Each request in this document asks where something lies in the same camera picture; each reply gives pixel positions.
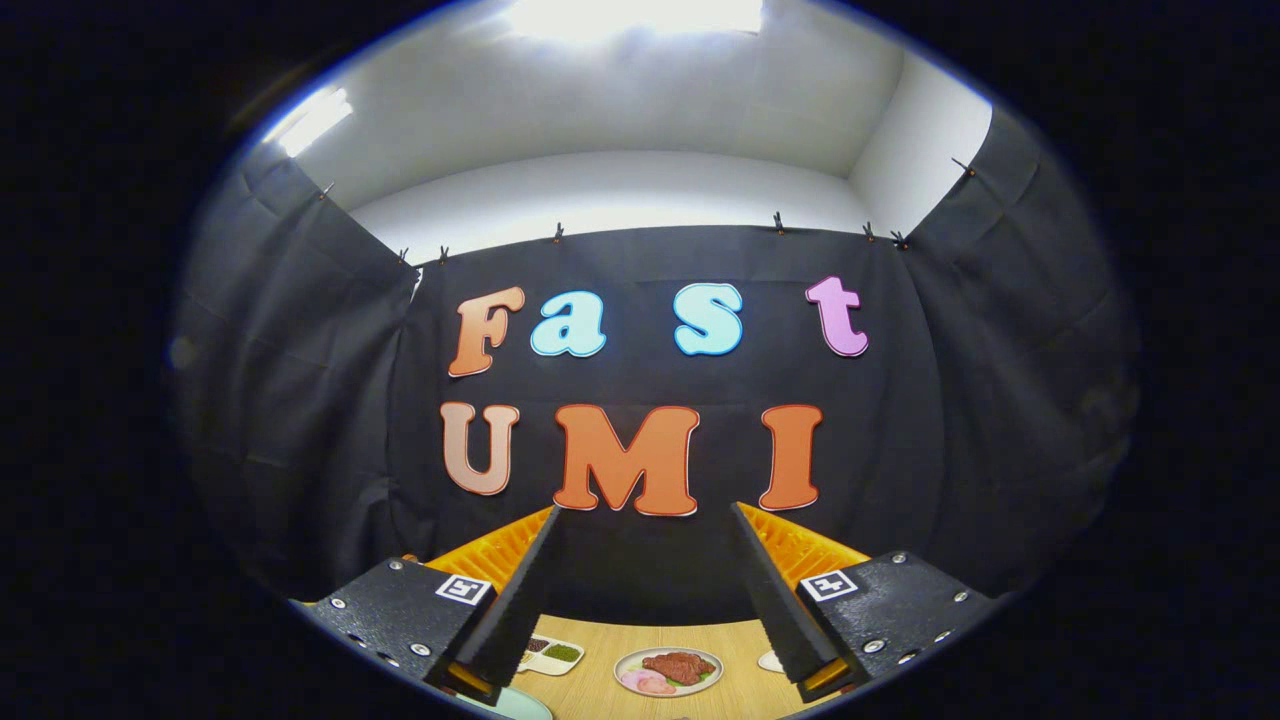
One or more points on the red ham slice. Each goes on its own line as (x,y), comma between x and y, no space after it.
(660,688)

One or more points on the row of cloth clips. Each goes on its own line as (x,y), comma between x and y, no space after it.
(778,222)

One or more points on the white round plate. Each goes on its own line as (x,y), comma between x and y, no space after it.
(628,662)

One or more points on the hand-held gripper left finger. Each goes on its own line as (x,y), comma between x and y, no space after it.
(515,605)

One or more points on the pale green plate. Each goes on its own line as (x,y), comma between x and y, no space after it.
(515,705)

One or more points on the small white coaster dish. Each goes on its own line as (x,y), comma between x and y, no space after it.
(768,661)

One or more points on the brown steak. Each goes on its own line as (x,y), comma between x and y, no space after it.
(680,667)

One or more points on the pink ham slice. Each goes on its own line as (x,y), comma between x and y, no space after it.
(635,680)

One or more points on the white divided tray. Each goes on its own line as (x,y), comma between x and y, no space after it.
(560,668)

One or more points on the pile of green beans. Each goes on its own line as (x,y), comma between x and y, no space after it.
(563,652)

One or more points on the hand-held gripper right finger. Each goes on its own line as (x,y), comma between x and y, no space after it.
(780,610)

